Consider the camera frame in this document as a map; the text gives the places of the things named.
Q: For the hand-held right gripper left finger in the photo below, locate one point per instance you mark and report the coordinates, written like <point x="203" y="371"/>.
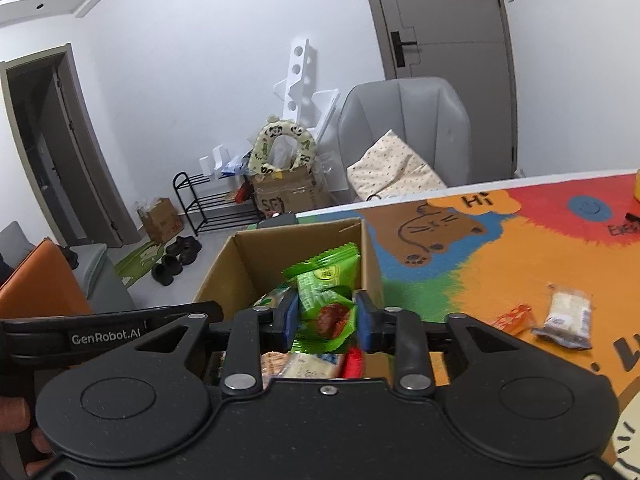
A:
<point x="290" y="317"/>

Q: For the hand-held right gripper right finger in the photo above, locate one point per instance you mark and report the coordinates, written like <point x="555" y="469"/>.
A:
<point x="365" y="325"/>

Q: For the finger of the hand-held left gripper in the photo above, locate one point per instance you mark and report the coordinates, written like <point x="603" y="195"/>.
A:
<point x="212" y="309"/>

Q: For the red snack packet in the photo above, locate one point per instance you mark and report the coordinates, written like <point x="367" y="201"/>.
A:
<point x="352" y="362"/>

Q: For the green striped snack packet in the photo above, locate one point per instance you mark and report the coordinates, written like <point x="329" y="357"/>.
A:
<point x="325" y="272"/>

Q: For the person's left hand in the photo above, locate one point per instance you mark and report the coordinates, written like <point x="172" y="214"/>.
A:
<point x="17" y="414"/>

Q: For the black slipper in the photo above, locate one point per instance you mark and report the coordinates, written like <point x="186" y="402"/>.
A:
<point x="192" y="257"/>
<point x="182" y="245"/>
<point x="172" y="262"/>
<point x="162" y="276"/>

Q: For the orange cushion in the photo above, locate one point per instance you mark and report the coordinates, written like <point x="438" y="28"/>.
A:
<point x="45" y="285"/>

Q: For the grey sofa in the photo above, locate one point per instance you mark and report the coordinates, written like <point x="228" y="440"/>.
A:
<point x="100" y="280"/>

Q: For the black shoe rack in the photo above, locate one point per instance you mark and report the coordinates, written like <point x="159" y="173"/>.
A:
<point x="215" y="220"/>

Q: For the green floor mat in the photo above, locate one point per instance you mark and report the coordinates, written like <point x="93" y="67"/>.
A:
<point x="135" y="265"/>

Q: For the small cardboard box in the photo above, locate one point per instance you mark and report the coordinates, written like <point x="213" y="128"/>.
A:
<point x="162" y="220"/>

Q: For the printed cardboard box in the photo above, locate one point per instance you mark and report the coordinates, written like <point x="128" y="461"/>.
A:
<point x="290" y="195"/>

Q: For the orange snack packet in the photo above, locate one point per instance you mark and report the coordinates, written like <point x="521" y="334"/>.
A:
<point x="512" y="319"/>

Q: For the colourful printed table mat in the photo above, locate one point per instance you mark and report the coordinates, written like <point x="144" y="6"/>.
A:
<point x="500" y="260"/>

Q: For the dotted cream cushion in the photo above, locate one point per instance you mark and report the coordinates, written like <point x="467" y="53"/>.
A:
<point x="395" y="170"/>

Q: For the panda print neck pillow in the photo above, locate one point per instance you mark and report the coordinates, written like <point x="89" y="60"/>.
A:
<point x="262" y="145"/>

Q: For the clear pale cake packet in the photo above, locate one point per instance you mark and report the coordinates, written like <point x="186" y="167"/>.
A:
<point x="565" y="312"/>

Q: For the brown framed doorway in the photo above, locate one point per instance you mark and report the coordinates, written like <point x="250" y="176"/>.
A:
<point x="40" y="135"/>

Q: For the grey chair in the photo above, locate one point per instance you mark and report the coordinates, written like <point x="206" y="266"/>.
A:
<point x="400" y="110"/>

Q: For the white perforated rack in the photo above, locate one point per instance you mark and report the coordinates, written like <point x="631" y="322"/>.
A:
<point x="297" y="75"/>

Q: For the grey door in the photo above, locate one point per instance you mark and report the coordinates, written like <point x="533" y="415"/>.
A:
<point x="450" y="10"/>

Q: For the white plastic bracket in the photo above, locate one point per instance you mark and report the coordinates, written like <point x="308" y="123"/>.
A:
<point x="217" y="160"/>

